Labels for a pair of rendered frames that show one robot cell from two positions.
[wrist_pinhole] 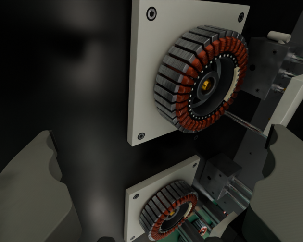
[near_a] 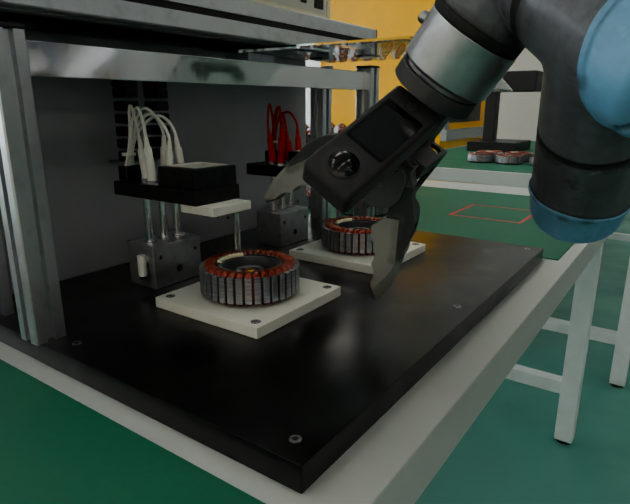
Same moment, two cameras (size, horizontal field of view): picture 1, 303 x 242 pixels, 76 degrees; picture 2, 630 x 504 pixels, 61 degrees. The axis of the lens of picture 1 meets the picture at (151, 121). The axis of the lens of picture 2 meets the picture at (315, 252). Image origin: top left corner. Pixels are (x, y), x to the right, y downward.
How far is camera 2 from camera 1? 42 cm
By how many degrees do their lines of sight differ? 26
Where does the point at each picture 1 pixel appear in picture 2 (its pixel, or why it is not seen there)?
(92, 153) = (372, 303)
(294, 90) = (220, 210)
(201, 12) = (211, 309)
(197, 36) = (236, 290)
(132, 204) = not seen: hidden behind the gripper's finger
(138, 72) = (292, 308)
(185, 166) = (309, 253)
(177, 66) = (268, 284)
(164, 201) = (355, 240)
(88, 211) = (419, 282)
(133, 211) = not seen: hidden behind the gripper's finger
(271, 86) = (186, 238)
